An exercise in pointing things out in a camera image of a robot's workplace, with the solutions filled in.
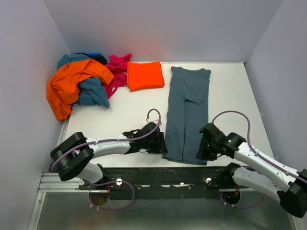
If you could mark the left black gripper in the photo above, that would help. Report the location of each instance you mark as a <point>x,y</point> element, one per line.
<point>159,143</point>

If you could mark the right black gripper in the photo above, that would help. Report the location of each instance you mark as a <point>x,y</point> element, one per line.
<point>203,148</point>

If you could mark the grey-blue t-shirt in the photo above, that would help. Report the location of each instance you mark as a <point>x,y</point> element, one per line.
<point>187,113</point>

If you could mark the orange t-shirt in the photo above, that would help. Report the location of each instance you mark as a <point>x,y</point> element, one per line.
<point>62,88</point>
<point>141,76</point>

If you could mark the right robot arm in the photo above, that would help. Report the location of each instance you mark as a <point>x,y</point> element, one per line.
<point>284,184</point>

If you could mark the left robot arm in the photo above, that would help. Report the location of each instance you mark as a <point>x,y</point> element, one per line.
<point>71,158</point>

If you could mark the teal blue t-shirt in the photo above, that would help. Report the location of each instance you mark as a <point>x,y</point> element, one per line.
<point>91,89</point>

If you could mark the magenta t-shirt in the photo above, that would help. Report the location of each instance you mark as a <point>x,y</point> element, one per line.
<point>118,67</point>

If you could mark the black garment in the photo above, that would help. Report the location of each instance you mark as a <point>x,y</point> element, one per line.
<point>101,59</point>

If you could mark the crumpled orange t-shirt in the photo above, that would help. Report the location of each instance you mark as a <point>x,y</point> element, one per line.
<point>62,88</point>

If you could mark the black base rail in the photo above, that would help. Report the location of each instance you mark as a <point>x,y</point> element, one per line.
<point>165,183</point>

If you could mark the aluminium extrusion frame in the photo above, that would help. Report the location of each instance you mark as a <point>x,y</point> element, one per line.
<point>50,182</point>

